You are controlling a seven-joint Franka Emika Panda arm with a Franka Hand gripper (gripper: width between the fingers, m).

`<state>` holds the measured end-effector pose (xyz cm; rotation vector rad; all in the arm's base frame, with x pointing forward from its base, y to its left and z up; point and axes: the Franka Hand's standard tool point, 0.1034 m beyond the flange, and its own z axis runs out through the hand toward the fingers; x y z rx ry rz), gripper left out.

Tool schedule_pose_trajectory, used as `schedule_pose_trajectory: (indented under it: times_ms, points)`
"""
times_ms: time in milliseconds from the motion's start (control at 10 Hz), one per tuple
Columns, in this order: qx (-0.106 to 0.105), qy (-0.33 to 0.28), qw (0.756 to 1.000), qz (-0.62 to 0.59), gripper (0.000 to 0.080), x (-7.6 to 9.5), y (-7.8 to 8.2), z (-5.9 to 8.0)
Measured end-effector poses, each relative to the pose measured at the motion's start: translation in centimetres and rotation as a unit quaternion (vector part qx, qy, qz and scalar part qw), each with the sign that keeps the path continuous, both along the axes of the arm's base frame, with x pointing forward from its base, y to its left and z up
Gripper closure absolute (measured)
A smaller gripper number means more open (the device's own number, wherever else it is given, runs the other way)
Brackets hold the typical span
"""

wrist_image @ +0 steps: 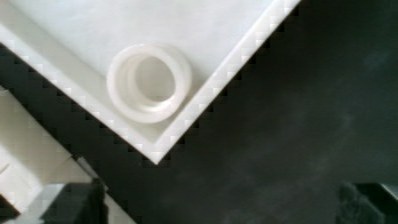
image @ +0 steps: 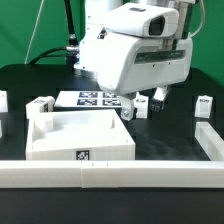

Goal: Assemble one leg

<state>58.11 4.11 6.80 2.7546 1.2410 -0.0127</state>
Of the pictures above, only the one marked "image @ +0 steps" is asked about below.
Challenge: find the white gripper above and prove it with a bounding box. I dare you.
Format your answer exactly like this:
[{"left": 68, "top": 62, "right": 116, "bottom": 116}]
[{"left": 79, "top": 32, "right": 193, "bottom": 121}]

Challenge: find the white square tabletop part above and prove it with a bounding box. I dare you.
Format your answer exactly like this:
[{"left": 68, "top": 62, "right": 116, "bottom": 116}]
[{"left": 26, "top": 109, "right": 135, "bottom": 161}]

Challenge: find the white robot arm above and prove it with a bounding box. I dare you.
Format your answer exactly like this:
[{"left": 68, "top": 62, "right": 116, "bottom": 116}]
[{"left": 74, "top": 0, "right": 203, "bottom": 120}]

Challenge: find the white marker plate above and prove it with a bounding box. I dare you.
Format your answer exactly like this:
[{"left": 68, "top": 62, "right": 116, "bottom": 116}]
[{"left": 55, "top": 91, "right": 121, "bottom": 108}]

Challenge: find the white front obstacle bar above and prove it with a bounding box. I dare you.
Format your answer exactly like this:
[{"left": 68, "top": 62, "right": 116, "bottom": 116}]
[{"left": 0, "top": 160, "right": 224, "bottom": 188}]

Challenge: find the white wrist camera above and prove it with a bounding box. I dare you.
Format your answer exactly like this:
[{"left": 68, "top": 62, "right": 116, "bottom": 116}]
[{"left": 104, "top": 3, "right": 179, "bottom": 38}]

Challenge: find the black thick cable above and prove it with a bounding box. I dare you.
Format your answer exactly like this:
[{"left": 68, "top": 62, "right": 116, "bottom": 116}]
[{"left": 28, "top": 0, "right": 81, "bottom": 65}]

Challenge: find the grey cable at right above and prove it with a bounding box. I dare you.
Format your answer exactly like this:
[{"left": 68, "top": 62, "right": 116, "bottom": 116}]
[{"left": 190, "top": 0, "right": 206, "bottom": 38}]

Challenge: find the thin white cable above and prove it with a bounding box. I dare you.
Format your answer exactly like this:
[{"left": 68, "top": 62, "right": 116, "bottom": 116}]
[{"left": 24, "top": 0, "right": 45, "bottom": 65}]

